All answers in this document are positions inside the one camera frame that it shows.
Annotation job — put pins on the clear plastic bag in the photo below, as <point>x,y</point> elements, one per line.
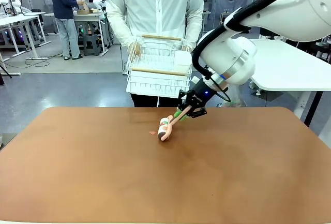
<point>238,97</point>

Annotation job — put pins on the white table with box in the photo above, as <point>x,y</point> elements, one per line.
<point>90,18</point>

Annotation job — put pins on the small pink paper scrap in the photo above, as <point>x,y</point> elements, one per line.
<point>152,132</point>

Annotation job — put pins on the person's left hand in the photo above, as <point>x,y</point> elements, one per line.
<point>189,49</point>

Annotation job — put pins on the white power strip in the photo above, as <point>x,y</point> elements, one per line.
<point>37,58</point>

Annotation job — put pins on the grey plastic stool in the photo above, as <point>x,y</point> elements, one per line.
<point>91,45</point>

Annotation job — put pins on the large white side table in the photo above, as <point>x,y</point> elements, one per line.
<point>287,66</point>

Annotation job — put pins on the person's right forearm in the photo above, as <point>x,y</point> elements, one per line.
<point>121,27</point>

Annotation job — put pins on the white desk with robot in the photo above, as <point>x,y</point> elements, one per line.
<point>20,19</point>

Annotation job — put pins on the pink lint roller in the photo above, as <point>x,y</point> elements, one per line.
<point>163,128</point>

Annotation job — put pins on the person in navy jacket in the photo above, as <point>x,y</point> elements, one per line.
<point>64,14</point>

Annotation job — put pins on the white plastic cutlery holder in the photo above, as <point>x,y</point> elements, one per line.
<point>184,65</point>

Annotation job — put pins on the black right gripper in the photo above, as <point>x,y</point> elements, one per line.
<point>201,94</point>

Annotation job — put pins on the person's right hand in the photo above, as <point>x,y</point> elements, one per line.
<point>135,49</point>

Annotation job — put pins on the brown cardboard box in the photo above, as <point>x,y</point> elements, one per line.
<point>86,10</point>

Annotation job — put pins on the person's left forearm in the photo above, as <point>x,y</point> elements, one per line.
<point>194,33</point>

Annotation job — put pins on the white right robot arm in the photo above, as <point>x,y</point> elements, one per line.
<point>232,53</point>

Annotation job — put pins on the person in white jacket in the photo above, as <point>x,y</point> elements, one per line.
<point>155,9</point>

